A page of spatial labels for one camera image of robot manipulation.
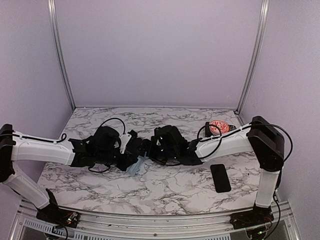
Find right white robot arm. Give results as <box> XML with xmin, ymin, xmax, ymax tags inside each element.
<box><xmin>146</xmin><ymin>115</ymin><xmax>287</xmax><ymax>224</ymax></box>

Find red white patterned bowl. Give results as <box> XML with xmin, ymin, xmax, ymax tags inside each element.
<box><xmin>209</xmin><ymin>120</ymin><xmax>230</xmax><ymax>135</ymax></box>

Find black phone case near right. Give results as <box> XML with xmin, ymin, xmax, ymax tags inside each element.
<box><xmin>210</xmin><ymin>164</ymin><xmax>232</xmax><ymax>193</ymax></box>

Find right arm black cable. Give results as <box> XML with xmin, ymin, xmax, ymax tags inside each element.
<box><xmin>196</xmin><ymin>124</ymin><xmax>293</xmax><ymax>171</ymax></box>

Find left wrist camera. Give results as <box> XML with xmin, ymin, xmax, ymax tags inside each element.
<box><xmin>119</xmin><ymin>130</ymin><xmax>138</xmax><ymax>154</ymax></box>

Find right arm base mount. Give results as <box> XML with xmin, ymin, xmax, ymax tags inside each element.
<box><xmin>229</xmin><ymin>205</ymin><xmax>274</xmax><ymax>230</ymax></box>

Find front aluminium rail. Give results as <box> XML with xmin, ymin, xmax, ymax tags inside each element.
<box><xmin>8</xmin><ymin>199</ymin><xmax>301</xmax><ymax>240</ymax></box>

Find black floral cloth mat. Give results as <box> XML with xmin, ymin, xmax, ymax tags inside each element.
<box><xmin>204</xmin><ymin>122</ymin><xmax>236</xmax><ymax>137</ymax></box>

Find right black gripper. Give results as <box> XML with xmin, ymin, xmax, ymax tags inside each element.
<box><xmin>134</xmin><ymin>139</ymin><xmax>178</xmax><ymax>166</ymax></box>

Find right aluminium frame post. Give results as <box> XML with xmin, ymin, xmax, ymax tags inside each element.
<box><xmin>235</xmin><ymin>0</ymin><xmax>270</xmax><ymax>115</ymax></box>

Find aluminium frame post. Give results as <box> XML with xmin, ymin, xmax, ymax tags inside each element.
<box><xmin>235</xmin><ymin>0</ymin><xmax>270</xmax><ymax>115</ymax></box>
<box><xmin>47</xmin><ymin>0</ymin><xmax>76</xmax><ymax>112</ymax></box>

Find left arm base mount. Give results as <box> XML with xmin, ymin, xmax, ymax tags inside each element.
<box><xmin>36</xmin><ymin>188</ymin><xmax>80</xmax><ymax>228</ymax></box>

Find left aluminium frame post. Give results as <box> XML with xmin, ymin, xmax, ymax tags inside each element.
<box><xmin>47</xmin><ymin>0</ymin><xmax>76</xmax><ymax>112</ymax></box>

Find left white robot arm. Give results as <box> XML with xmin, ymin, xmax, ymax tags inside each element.
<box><xmin>0</xmin><ymin>124</ymin><xmax>143</xmax><ymax>223</ymax></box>

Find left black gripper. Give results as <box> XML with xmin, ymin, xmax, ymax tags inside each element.
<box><xmin>95</xmin><ymin>148</ymin><xmax>138</xmax><ymax>172</ymax></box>

